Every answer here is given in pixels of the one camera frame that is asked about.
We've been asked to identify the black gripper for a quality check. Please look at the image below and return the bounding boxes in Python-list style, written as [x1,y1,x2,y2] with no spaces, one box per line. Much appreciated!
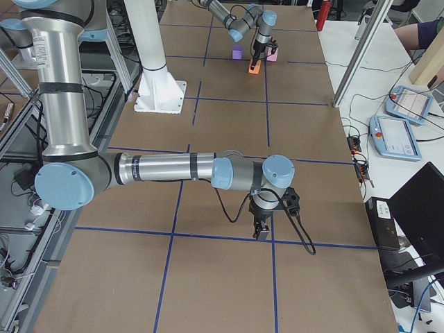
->
[249,187,299,240]
[250,33,278,69]

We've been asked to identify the orange foam cube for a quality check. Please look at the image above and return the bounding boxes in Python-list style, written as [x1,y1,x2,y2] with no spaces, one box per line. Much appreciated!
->
[248,59,262,75]

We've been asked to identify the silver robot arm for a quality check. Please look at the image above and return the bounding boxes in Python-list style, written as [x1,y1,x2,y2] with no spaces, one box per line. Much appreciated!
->
[198,0,278,71]
[13,1,302,241]

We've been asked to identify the pink foam cube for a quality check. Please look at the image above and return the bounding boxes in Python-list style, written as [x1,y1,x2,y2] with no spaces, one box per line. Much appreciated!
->
[266,47,278,62]

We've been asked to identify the purple foam cube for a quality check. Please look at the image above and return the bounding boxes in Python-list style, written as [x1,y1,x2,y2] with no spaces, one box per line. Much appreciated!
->
[232,45,243,60]

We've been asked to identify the red cylinder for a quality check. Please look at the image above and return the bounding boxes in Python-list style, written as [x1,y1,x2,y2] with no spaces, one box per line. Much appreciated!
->
[316,0,331,32]

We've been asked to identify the black box on table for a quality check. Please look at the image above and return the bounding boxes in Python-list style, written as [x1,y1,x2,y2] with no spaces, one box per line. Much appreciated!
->
[365,197,400,252]

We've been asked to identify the black laptop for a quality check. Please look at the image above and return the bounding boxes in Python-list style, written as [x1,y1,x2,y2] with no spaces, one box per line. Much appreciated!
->
[388,162,443,263]

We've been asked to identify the blue teach pendant near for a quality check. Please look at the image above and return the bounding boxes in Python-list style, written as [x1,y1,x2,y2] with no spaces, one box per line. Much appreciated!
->
[369,115,422,162]

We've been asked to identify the blue teach pendant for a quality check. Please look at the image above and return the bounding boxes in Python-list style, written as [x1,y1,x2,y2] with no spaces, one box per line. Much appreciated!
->
[385,85,434,126]
[369,115,422,162]

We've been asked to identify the seated person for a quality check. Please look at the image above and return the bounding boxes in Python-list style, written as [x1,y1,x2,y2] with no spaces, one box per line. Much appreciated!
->
[394,17,443,52]

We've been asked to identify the blue teach pendant far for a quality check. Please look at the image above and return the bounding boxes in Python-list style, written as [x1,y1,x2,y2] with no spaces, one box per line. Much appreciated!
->
[385,85,434,126]

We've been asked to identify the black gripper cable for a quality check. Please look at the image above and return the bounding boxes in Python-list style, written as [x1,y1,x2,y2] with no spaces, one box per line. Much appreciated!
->
[215,189,316,257]

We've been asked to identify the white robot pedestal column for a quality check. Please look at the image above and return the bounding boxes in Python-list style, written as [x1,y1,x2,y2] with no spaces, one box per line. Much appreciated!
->
[124,0,187,114]

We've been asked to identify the aluminium frame post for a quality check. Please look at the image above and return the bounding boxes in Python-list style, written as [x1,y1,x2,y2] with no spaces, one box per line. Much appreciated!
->
[332,0,393,108]

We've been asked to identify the aluminium frame rail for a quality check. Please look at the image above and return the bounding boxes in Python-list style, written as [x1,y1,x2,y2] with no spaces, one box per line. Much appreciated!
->
[0,86,129,333]

